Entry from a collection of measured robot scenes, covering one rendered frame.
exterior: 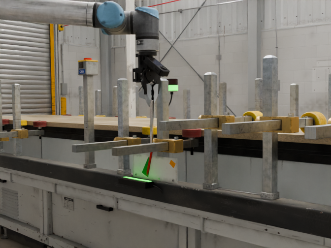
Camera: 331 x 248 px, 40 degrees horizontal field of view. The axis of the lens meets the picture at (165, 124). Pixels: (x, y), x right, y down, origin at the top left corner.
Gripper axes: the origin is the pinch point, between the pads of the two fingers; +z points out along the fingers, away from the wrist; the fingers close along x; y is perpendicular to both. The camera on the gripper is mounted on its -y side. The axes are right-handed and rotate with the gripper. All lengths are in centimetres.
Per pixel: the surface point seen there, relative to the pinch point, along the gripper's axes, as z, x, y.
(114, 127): 13, -25, 54
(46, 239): 88, -27, 129
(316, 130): 6, 21, -79
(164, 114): 4.6, -7.1, 0.1
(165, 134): 12.3, -7.5, 0.0
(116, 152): 16.8, 20.6, -3.7
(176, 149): 18.0, -6.1, -7.3
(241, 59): -79, -675, 440
